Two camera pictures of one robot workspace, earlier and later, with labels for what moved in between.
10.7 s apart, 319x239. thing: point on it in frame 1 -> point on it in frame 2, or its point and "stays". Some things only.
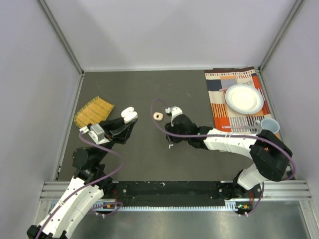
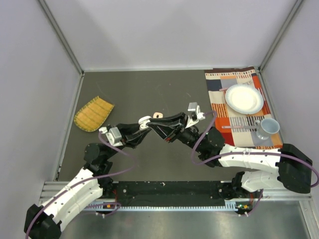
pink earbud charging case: [158, 116] stays
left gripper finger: [120, 135] -> [133, 140]
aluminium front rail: [288, 190] stays
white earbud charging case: [129, 115] -> [143, 121]
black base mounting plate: [174, 193] stays
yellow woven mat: [96, 111] stays
